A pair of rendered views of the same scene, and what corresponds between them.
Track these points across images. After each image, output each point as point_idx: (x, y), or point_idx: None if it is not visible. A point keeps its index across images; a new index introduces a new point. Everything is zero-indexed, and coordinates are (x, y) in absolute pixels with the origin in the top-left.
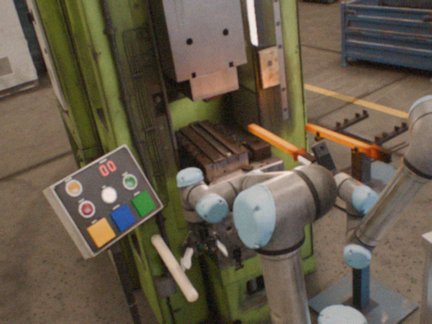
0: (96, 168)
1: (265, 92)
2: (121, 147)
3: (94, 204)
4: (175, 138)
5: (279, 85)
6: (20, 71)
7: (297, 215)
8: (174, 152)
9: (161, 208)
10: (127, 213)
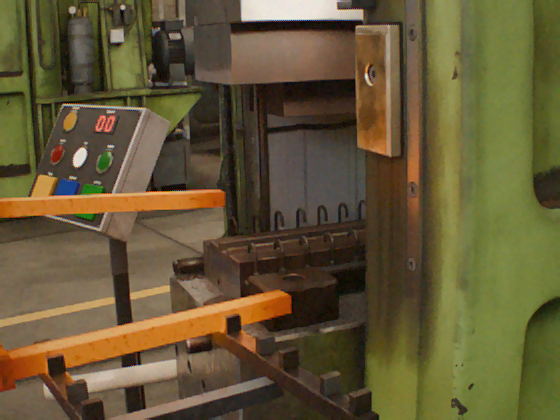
0: (99, 114)
1: (375, 169)
2: (138, 109)
3: (65, 156)
4: (257, 173)
5: (403, 168)
6: None
7: None
8: (258, 203)
9: (97, 229)
10: (68, 195)
